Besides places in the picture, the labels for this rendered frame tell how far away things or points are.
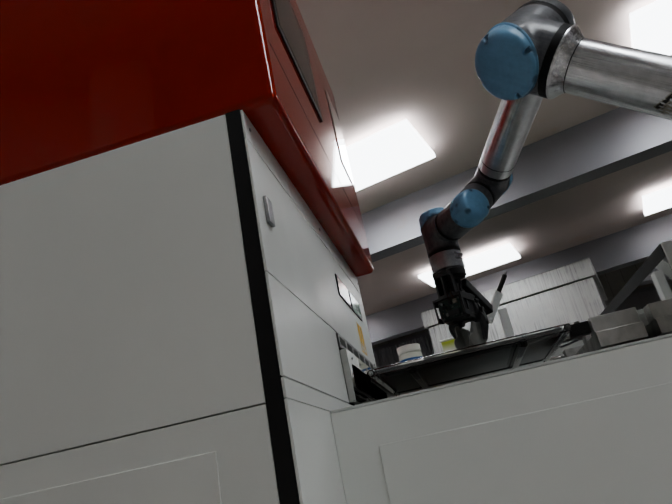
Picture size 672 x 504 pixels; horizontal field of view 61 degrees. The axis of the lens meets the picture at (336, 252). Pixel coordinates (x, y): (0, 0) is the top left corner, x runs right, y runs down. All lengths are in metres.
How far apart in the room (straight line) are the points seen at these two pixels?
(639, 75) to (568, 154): 4.09
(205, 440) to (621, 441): 0.52
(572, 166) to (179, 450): 4.53
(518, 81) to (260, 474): 0.69
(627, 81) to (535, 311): 4.90
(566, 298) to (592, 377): 4.92
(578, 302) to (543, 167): 1.41
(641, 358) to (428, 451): 0.31
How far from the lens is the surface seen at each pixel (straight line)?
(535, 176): 5.01
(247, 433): 0.67
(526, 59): 0.97
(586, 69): 0.98
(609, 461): 0.84
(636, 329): 1.12
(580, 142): 5.06
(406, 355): 1.70
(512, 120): 1.22
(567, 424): 0.83
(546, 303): 5.78
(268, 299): 0.69
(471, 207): 1.23
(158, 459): 0.72
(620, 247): 8.14
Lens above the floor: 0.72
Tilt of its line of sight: 22 degrees up
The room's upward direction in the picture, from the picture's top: 12 degrees counter-clockwise
